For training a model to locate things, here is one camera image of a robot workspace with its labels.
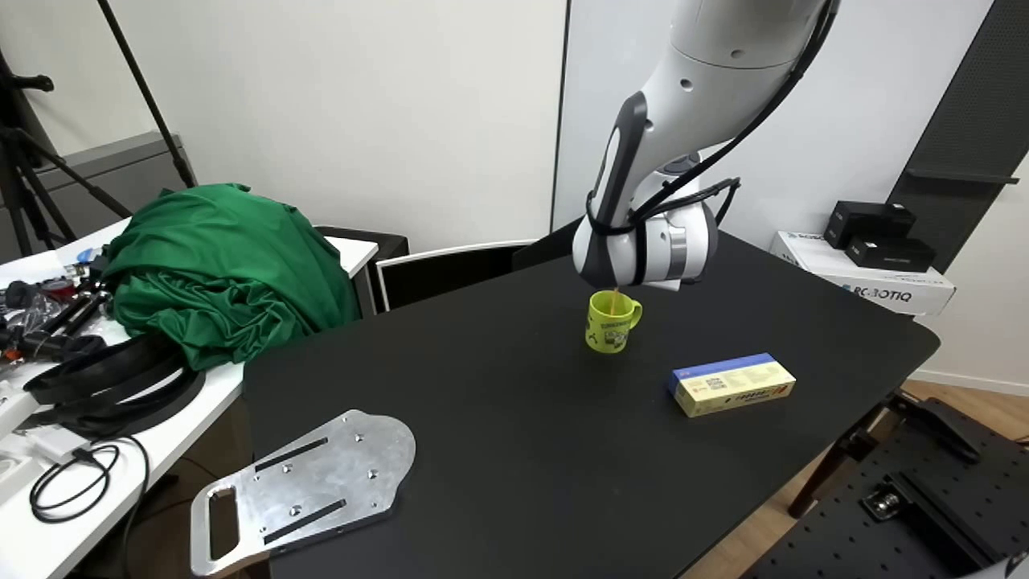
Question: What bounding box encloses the pile of small tools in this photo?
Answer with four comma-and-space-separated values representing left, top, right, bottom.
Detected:
0, 248, 111, 365

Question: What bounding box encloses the white and blue box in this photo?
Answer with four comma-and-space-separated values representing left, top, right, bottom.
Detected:
667, 351, 799, 422

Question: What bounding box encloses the black boxy device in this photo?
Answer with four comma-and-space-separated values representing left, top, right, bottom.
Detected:
819, 200, 919, 250

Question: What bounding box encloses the yellow-green mug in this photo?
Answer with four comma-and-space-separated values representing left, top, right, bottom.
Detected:
581, 285, 646, 358

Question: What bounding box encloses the black coiled cable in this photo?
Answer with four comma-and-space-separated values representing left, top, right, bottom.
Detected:
25, 432, 154, 527

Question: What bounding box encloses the black vertical panel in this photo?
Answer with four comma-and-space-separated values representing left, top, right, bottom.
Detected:
884, 0, 1029, 273

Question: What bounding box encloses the black slanted pole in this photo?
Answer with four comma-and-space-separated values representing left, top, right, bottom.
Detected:
92, 0, 201, 192

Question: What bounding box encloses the black tripod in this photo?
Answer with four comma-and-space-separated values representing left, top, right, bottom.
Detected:
0, 52, 134, 260

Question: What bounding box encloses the white side table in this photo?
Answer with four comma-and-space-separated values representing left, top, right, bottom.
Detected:
0, 217, 383, 579

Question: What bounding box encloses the green cloth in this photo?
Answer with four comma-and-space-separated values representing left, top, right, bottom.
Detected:
98, 179, 364, 373

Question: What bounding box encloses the black optical breadboard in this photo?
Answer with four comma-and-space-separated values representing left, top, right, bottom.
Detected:
742, 395, 1029, 579

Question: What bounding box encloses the black flat case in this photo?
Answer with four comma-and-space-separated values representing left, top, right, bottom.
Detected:
844, 236, 938, 273

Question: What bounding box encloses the white cardboard box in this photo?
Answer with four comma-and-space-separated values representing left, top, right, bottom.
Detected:
769, 229, 957, 321

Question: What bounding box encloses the silver metal plate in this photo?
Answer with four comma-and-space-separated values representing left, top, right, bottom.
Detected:
187, 406, 418, 579

